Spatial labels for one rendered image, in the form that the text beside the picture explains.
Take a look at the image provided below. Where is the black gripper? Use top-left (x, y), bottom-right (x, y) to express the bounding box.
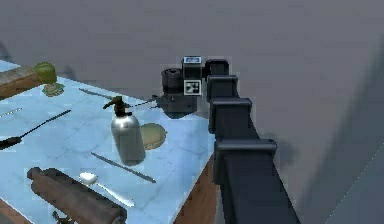
top-left (127, 67), bottom-right (198, 120)

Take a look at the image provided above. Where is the silver spray bottle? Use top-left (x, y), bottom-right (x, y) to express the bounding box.
top-left (102, 95), bottom-right (147, 167)

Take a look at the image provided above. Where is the grey table knife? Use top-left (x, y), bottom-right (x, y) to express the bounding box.
top-left (78, 87), bottom-right (115, 100)
top-left (90, 151), bottom-right (157, 184)

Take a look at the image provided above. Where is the pale blue topped wooden table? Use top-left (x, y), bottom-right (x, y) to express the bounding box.
top-left (0, 59), bottom-right (217, 224)

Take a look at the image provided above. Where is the olive green flat lump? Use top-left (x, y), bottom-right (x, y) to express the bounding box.
top-left (42, 82), bottom-right (66, 98)

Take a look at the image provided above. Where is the white spoon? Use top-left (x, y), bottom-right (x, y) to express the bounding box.
top-left (78, 171), bottom-right (136, 208)

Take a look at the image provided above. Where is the green round apple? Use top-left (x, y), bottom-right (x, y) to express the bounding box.
top-left (32, 61), bottom-right (58, 85)

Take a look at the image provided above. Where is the brown wooden cylinder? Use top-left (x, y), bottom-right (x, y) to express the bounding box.
top-left (26, 166), bottom-right (128, 224)

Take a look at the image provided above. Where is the brown wooden box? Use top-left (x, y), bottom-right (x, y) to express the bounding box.
top-left (0, 65), bottom-right (43, 101)

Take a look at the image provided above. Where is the pale thin utensil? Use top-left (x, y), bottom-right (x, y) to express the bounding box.
top-left (0, 107), bottom-right (24, 118)

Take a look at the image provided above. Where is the small dark green object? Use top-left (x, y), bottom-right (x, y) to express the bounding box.
top-left (51, 210), bottom-right (75, 224)

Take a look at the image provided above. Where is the black long-handled ladle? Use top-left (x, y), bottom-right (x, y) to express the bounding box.
top-left (0, 109), bottom-right (73, 151)

